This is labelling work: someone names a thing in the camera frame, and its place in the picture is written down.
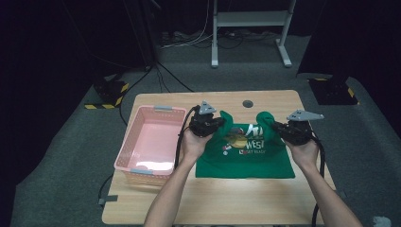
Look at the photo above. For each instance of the white metal desk frame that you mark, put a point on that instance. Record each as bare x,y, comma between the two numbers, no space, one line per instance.
252,19

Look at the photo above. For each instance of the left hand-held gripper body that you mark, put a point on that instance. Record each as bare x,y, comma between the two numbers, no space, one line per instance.
201,124

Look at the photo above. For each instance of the person's right hand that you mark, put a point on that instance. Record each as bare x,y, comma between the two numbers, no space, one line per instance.
305,154

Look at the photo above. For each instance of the pink plastic basket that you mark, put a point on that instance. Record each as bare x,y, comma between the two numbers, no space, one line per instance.
154,142

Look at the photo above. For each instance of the green printed t-shirt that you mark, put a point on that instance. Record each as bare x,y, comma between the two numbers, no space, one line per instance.
242,164

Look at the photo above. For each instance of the white crumpled object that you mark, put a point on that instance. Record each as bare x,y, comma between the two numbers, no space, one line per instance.
381,221

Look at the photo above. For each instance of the black stand base striped tape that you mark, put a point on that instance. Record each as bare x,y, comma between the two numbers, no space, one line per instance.
334,91
108,91

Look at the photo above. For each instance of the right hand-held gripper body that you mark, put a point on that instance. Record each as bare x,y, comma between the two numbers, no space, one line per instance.
298,132

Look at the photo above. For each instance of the black stand pole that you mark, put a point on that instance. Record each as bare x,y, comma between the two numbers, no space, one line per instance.
148,34

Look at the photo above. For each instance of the person's left hand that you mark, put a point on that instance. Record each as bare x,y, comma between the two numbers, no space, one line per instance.
192,146

